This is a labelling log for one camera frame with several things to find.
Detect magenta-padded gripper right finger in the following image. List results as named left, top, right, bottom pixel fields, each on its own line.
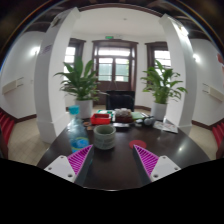
left=132, top=144, right=182, bottom=186

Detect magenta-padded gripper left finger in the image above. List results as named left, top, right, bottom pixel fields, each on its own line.
left=43, top=144, right=95, bottom=188

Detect clear bottle with teal cap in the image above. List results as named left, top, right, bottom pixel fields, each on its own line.
left=67, top=105, right=90, bottom=154

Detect flat round red coaster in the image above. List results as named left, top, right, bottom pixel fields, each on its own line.
left=128, top=139, right=148, bottom=150

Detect grey-green ceramic cup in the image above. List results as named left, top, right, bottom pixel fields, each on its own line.
left=93, top=124, right=117, bottom=151

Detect white printed magazine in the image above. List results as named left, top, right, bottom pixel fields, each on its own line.
left=153, top=120, right=179, bottom=134

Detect green packet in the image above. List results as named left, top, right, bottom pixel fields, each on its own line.
left=130, top=111, right=148, bottom=121

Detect red plastic box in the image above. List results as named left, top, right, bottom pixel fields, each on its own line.
left=90, top=113, right=112, bottom=126

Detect brown tray with tea things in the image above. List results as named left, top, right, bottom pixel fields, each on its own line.
left=114, top=107, right=134, bottom=124

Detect green patterned box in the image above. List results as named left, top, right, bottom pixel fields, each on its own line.
left=96, top=109, right=115, bottom=116

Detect black chair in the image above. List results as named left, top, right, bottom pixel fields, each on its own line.
left=105, top=90, right=136, bottom=112

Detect broad-leaf plant in white pot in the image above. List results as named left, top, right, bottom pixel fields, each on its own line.
left=140, top=59, right=188, bottom=122
left=54, top=56, right=109, bottom=119

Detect red carpeted staircase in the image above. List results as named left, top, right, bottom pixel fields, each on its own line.
left=212, top=121, right=224, bottom=149
left=0, top=108, right=16, bottom=146

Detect dark wooden double door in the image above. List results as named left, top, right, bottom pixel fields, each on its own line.
left=91, top=39, right=139, bottom=106

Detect dark-framed window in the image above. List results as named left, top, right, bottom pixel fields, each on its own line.
left=144, top=41, right=173, bottom=69
left=63, top=37, right=87, bottom=76

